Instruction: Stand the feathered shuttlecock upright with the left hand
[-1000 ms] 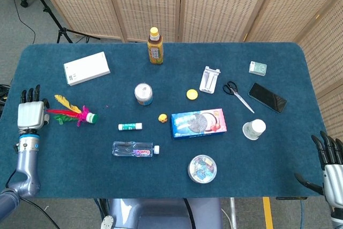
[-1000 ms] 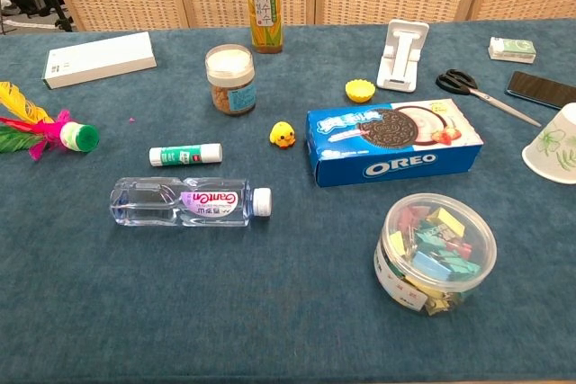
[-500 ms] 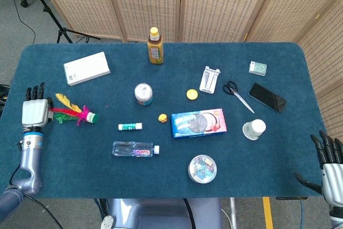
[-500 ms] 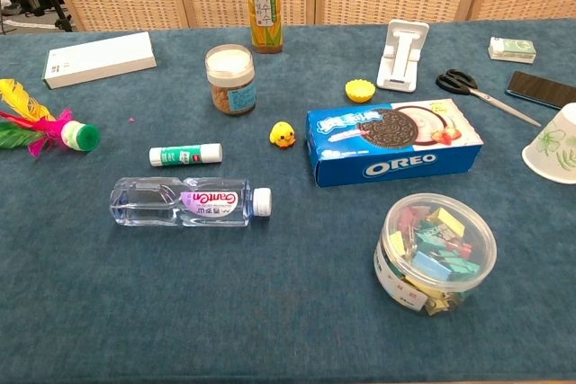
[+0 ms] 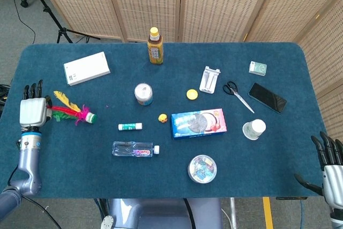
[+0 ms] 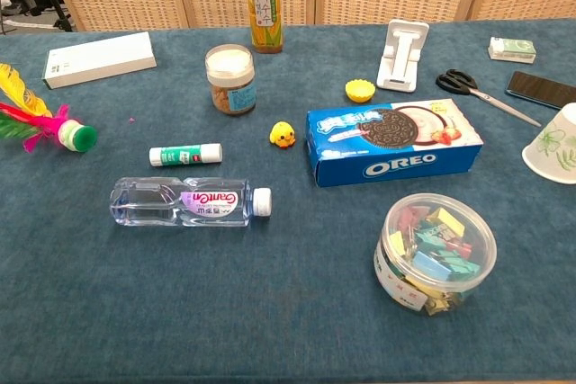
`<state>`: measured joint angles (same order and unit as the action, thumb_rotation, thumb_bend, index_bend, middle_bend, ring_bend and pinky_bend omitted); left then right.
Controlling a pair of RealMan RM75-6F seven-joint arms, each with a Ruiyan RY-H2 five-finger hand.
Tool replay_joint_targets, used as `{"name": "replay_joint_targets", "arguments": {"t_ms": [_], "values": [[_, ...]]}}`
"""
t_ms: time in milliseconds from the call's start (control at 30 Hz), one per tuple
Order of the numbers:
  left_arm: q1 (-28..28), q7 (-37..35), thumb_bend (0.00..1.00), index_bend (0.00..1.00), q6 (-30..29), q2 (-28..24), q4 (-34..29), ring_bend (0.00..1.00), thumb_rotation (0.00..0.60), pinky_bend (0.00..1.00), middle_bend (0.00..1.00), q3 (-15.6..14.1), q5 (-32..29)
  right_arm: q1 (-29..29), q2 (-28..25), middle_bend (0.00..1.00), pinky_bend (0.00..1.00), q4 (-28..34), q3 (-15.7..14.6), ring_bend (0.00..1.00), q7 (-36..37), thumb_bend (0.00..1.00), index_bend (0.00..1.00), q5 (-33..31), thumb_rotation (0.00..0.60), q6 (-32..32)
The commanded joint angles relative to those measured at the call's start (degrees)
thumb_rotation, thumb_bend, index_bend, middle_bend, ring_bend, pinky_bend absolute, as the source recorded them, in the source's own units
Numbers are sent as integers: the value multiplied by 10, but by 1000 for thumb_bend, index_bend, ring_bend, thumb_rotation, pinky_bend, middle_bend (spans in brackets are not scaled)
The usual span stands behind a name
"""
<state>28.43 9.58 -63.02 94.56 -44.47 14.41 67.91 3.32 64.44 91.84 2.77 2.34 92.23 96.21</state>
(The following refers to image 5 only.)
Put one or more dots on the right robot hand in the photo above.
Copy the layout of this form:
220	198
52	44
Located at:
333	178

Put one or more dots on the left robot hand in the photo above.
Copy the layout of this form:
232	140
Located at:
32	111

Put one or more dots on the colourful feather shuttlecock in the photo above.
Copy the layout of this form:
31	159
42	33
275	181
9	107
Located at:
89	117

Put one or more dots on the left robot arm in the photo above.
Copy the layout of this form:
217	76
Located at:
28	159

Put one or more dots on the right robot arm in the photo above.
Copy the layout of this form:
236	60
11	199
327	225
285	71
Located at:
338	219

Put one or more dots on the black tripod stand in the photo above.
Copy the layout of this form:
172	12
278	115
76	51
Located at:
63	32

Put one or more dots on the white folding phone stand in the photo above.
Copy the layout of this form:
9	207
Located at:
209	80

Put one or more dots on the white rectangular cardboard box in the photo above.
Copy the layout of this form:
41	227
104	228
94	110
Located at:
87	68

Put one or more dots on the blue table cover cloth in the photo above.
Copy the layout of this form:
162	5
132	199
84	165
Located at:
80	170

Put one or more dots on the white paper cup green print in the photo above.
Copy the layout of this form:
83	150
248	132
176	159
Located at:
254	129

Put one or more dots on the green white glue stick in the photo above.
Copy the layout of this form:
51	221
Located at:
130	126

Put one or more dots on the black smartphone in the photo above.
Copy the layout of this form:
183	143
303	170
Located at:
268	98

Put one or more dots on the white table leg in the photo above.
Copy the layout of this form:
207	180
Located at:
233	213

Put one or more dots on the clear plastic water bottle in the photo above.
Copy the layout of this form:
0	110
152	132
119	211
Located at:
134	150

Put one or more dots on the snack jar with white lid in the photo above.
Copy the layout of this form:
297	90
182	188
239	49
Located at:
143	93

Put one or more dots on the yellow chick toy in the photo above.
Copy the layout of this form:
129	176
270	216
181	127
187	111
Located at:
162	118

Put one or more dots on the clear tub of binder clips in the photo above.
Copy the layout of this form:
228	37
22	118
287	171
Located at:
202	169

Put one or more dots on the small green white box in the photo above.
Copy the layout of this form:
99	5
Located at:
257	68

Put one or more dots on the yellow corn tea bottle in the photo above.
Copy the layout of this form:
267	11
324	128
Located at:
155	52

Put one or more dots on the blue Oreo biscuit box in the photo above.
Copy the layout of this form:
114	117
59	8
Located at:
198	124

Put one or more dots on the yellow silicone cupcake mould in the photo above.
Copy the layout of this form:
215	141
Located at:
192	94

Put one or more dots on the grey robot torso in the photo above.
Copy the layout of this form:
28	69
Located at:
160	213

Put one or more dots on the wooden wicker folding screen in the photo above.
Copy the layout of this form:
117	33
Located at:
214	6

